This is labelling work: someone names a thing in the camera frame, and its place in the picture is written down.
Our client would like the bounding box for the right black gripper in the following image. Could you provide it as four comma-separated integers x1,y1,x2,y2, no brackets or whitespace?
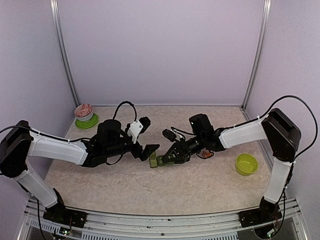
161,133,205,165

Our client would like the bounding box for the green weekly pill organizer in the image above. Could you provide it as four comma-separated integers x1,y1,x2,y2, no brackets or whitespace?
149,152,175,169

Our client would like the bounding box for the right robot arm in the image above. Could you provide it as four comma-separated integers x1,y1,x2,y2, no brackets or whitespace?
149,106,290,222

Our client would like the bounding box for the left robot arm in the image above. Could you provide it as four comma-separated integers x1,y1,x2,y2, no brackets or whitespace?
0,116,160,223

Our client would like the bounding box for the orange pill bottle grey cap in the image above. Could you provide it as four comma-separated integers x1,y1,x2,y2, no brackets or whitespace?
200,149,214,159

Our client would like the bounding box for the lime green plate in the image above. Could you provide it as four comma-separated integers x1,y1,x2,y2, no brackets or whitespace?
75,113,99,130

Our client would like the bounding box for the lime green bowl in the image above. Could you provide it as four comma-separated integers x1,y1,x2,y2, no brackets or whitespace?
235,153,259,176

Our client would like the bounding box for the red patterned white bowl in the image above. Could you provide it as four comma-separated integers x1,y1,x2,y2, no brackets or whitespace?
74,103,94,122

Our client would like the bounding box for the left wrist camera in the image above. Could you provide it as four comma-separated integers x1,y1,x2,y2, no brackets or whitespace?
125,116,151,144

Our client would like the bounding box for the front aluminium rail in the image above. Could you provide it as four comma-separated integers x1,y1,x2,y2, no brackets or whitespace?
15,197,310,240

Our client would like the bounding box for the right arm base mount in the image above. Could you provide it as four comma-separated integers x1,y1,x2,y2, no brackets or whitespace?
238,197,282,228

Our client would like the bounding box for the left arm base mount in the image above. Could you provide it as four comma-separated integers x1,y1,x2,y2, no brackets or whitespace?
43,188,87,229

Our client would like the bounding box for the right aluminium frame post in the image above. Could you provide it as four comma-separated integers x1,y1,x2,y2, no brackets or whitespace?
241,0,272,112

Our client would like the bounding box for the aluminium frame post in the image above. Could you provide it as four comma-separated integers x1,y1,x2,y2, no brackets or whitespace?
50,0,81,107
241,0,272,112

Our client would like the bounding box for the left aluminium frame post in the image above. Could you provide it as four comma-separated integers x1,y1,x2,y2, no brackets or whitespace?
50,0,81,107

